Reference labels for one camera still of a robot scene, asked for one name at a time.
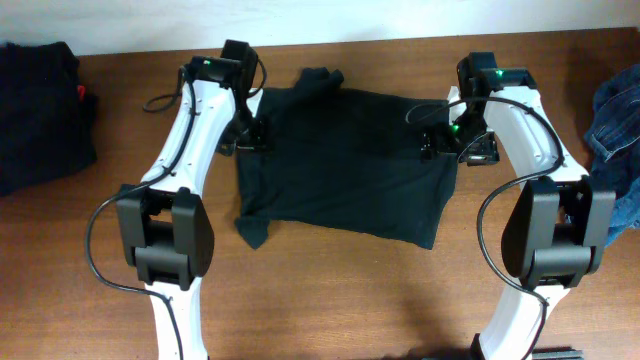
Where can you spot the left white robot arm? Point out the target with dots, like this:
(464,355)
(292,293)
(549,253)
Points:
(165,230)

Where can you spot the blue denim jeans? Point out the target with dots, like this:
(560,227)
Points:
(614,139)

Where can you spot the black folded garment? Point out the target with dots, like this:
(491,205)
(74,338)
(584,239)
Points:
(46,116)

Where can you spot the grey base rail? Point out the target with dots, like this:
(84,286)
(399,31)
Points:
(558,354)

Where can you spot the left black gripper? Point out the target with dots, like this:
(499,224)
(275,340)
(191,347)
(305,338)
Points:
(259,141)

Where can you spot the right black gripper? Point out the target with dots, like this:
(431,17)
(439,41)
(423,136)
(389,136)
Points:
(487,154)

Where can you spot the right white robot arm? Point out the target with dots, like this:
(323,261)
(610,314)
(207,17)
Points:
(557,231)

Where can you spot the dark green t-shirt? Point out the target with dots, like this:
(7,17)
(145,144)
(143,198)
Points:
(344,158)

